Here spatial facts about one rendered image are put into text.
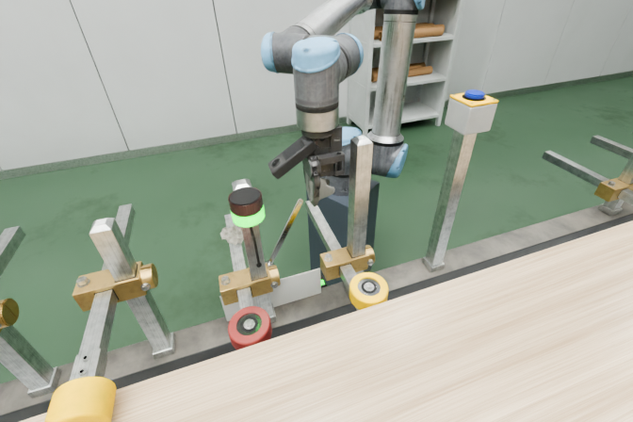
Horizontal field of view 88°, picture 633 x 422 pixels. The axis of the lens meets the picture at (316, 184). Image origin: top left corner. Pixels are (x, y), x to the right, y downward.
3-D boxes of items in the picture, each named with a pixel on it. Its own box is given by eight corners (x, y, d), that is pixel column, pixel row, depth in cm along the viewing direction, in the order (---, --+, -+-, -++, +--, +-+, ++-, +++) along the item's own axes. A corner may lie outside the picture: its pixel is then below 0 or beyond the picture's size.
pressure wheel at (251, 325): (235, 344, 70) (224, 311, 63) (271, 332, 72) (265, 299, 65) (239, 381, 63) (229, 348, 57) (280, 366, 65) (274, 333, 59)
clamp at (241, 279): (221, 289, 79) (218, 275, 76) (276, 274, 82) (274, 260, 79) (224, 308, 74) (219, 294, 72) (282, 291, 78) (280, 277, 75)
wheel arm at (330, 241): (304, 210, 106) (304, 200, 104) (315, 208, 107) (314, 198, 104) (363, 326, 71) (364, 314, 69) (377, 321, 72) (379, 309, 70)
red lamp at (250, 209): (228, 200, 61) (226, 190, 60) (260, 193, 63) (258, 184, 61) (232, 219, 56) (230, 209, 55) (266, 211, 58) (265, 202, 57)
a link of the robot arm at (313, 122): (302, 116, 63) (289, 100, 70) (303, 138, 66) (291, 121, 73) (345, 109, 65) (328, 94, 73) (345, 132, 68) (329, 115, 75)
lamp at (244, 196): (244, 269, 72) (227, 189, 60) (269, 263, 73) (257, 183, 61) (249, 290, 67) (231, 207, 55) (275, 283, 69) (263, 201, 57)
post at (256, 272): (261, 325, 90) (231, 179, 63) (273, 321, 91) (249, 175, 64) (264, 336, 87) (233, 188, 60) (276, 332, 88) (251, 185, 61)
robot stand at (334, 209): (310, 272, 187) (305, 186, 154) (337, 249, 202) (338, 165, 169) (345, 296, 173) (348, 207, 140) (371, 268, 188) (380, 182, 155)
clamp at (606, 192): (592, 193, 113) (598, 181, 110) (619, 185, 116) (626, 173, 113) (609, 203, 108) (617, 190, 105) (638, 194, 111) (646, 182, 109)
